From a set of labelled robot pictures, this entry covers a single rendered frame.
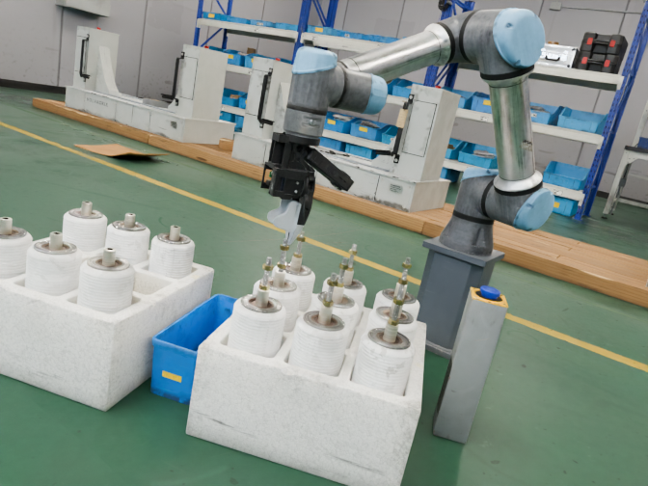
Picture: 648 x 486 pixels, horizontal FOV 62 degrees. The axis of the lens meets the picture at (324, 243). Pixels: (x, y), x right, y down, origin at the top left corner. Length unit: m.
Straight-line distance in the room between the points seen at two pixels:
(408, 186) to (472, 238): 1.69
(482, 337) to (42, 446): 0.81
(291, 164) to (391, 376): 0.42
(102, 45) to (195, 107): 1.44
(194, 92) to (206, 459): 3.60
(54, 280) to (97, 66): 4.47
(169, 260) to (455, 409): 0.69
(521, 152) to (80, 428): 1.09
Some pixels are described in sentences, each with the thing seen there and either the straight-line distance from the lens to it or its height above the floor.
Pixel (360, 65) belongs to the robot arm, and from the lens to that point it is 1.19.
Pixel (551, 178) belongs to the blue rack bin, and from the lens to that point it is 5.65.
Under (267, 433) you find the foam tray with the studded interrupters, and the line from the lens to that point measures 1.00.
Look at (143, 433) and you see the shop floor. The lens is 1.06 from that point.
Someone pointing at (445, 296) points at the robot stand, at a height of 0.17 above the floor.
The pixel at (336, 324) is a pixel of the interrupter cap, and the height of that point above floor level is 0.25.
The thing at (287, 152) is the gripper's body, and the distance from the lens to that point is 1.00.
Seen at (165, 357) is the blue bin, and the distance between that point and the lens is 1.11.
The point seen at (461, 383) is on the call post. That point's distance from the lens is 1.16.
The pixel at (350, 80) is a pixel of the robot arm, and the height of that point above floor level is 0.67.
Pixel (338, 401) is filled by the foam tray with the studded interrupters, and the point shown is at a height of 0.15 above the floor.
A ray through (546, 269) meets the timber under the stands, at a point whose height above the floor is 0.03.
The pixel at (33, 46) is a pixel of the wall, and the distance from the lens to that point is 7.71.
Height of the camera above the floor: 0.63
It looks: 15 degrees down
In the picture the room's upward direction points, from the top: 12 degrees clockwise
